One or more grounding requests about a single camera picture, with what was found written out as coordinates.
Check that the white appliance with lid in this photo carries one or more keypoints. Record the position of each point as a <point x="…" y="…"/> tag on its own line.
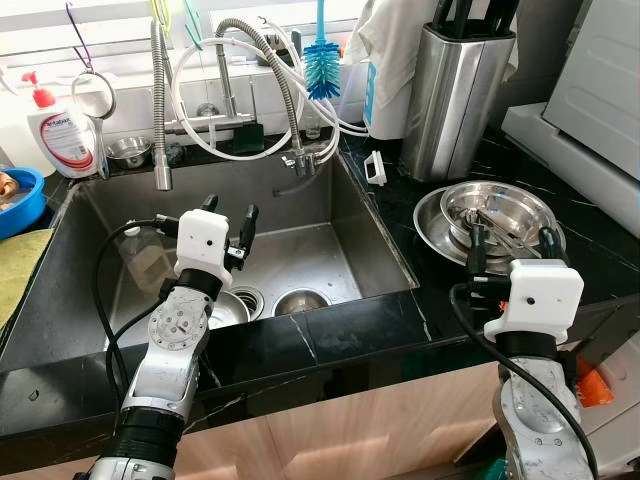
<point x="600" y="90"/>

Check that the stainless steel sink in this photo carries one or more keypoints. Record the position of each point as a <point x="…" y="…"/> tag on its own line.
<point x="300" y="240"/>

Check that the small steel bowl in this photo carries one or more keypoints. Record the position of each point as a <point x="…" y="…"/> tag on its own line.
<point x="232" y="310"/>

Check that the blue plastic bowl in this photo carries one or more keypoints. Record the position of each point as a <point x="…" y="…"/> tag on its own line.
<point x="30" y="205"/>

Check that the white spray bottle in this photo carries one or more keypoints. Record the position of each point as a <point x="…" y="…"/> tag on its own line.
<point x="12" y="145"/>

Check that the round hanging metal strainer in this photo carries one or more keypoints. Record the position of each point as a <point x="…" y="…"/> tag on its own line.
<point x="113" y="98"/>

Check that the steel sink drain strainer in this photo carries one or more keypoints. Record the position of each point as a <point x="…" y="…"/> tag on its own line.
<point x="250" y="300"/>

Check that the wooden cabinet front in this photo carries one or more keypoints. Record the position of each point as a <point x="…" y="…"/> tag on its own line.
<point x="350" y="430"/>

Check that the orange object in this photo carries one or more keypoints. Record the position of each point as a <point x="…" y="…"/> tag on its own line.
<point x="595" y="385"/>

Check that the white washing machine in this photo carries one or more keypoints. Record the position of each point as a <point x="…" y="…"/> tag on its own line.
<point x="620" y="430"/>

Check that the wide steel bowl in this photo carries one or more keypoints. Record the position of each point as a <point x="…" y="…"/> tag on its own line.
<point x="510" y="200"/>

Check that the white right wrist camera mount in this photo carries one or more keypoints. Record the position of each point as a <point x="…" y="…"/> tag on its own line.
<point x="540" y="300"/>

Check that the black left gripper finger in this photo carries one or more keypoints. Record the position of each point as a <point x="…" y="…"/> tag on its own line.
<point x="210" y="204"/>
<point x="248" y="225"/>

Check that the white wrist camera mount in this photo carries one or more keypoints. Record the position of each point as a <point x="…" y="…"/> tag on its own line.
<point x="205" y="245"/>
<point x="540" y="300"/>

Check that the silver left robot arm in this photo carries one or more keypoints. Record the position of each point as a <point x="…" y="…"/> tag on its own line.
<point x="165" y="340"/>

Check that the steel knife block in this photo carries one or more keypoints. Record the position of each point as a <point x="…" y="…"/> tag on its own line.
<point x="455" y="100"/>

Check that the green plastic object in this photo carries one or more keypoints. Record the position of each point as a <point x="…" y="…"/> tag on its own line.
<point x="490" y="470"/>

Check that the small steel cup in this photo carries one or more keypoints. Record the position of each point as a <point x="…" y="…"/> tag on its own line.
<point x="300" y="302"/>

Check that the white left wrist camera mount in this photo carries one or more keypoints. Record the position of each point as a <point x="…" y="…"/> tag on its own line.
<point x="205" y="245"/>

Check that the small white plastic clip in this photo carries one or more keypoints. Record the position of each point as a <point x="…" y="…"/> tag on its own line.
<point x="377" y="168"/>

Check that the white soap bottle red pump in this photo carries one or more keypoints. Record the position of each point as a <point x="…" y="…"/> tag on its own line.
<point x="62" y="140"/>

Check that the yellow green cloth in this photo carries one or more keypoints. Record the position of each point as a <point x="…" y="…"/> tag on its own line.
<point x="20" y="270"/>

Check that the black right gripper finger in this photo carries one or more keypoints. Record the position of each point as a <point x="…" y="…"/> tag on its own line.
<point x="553" y="246"/>
<point x="478" y="250"/>

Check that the large steel plate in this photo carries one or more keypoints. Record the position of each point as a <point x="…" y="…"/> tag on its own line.
<point x="432" y="225"/>

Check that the white jug blue label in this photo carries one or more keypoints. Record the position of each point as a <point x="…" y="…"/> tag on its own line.
<point x="390" y="120"/>

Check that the white hanging towel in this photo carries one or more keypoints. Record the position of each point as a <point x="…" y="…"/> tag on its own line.
<point x="385" y="40"/>

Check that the tiny steel dish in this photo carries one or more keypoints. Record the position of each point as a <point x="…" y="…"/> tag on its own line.
<point x="128" y="150"/>

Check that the blue bottle brush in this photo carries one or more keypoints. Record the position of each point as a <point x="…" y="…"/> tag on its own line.
<point x="322" y="70"/>

